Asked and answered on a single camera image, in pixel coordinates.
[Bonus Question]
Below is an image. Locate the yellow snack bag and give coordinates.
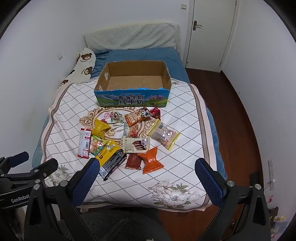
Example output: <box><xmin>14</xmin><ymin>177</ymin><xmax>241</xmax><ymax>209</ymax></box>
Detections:
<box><xmin>92</xmin><ymin>119</ymin><xmax>111</xmax><ymax>139</ymax></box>

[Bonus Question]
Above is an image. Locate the bear print long pillow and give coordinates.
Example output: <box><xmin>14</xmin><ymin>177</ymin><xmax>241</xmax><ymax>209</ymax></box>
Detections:
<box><xmin>58</xmin><ymin>48</ymin><xmax>96</xmax><ymax>88</ymax></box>

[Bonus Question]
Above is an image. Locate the clear yellow pastry bag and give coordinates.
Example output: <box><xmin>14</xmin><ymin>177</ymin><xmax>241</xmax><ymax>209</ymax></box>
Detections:
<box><xmin>147</xmin><ymin>119</ymin><xmax>181</xmax><ymax>151</ymax></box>

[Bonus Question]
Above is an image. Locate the red small snack packet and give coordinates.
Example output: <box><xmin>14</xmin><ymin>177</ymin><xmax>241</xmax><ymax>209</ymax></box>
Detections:
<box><xmin>149</xmin><ymin>107</ymin><xmax>161</xmax><ymax>120</ymax></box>

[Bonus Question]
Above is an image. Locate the white door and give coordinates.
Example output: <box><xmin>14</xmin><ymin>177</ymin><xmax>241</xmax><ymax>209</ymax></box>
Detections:
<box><xmin>186</xmin><ymin>0</ymin><xmax>237</xmax><ymax>72</ymax></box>

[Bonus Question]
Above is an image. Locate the grey dotted pillow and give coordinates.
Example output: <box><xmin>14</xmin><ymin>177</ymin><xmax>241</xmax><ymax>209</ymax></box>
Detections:
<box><xmin>84</xmin><ymin>23</ymin><xmax>182</xmax><ymax>53</ymax></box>

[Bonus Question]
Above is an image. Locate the orange snack bag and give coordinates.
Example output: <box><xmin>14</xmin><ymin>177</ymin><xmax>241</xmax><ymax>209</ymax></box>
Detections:
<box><xmin>137</xmin><ymin>147</ymin><xmax>164</xmax><ymax>174</ymax></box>

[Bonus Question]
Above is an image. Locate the yellow black biscuit pack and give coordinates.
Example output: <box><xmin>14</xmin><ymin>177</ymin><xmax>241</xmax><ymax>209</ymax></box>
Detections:
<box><xmin>95</xmin><ymin>140</ymin><xmax>127</xmax><ymax>181</ymax></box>

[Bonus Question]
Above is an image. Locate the door handle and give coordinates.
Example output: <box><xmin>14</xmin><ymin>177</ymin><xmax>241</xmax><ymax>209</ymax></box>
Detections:
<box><xmin>193</xmin><ymin>21</ymin><xmax>202</xmax><ymax>31</ymax></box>

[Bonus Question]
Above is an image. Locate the cranberry oat cookie packet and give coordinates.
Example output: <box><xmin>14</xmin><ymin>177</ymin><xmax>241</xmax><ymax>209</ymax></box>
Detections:
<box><xmin>108</xmin><ymin>122</ymin><xmax>139</xmax><ymax>140</ymax></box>

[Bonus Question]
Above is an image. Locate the orange panda snack packet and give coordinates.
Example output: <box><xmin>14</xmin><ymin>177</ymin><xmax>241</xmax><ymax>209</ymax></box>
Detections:
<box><xmin>125</xmin><ymin>107</ymin><xmax>151</xmax><ymax>127</ymax></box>

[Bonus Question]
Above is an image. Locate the wall socket left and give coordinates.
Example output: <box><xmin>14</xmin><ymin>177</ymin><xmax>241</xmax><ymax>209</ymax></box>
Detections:
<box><xmin>57</xmin><ymin>53</ymin><xmax>63</xmax><ymax>60</ymax></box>

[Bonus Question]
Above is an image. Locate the blue bed sheet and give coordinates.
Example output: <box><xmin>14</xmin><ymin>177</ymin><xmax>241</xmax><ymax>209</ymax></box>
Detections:
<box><xmin>31</xmin><ymin>47</ymin><xmax>228</xmax><ymax>181</ymax></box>

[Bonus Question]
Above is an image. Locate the cardboard milk box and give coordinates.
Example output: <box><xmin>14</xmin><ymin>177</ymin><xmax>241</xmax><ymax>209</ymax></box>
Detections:
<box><xmin>94</xmin><ymin>61</ymin><xmax>171</xmax><ymax>108</ymax></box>

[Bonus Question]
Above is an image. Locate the colourful candy bag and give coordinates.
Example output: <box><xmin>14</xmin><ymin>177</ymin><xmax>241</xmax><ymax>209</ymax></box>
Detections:
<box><xmin>90</xmin><ymin>135</ymin><xmax>108</xmax><ymax>156</ymax></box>

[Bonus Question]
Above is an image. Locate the brown sauce packet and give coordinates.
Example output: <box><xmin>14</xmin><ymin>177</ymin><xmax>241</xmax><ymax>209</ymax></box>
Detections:
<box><xmin>125</xmin><ymin>154</ymin><xmax>142</xmax><ymax>170</ymax></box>

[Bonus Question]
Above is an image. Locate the red white spicy strip packet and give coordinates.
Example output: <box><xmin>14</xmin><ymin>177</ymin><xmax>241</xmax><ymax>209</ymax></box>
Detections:
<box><xmin>77</xmin><ymin>128</ymin><xmax>91</xmax><ymax>159</ymax></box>

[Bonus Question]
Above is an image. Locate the white chocolate wafer pack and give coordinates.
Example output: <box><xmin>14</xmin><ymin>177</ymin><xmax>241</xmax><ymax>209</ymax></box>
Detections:
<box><xmin>122</xmin><ymin>137</ymin><xmax>150</xmax><ymax>154</ymax></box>

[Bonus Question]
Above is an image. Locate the small portrait snack packet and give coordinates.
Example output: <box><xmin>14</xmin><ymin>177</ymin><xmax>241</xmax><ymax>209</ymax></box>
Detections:
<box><xmin>110</xmin><ymin>111</ymin><xmax>125</xmax><ymax>123</ymax></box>

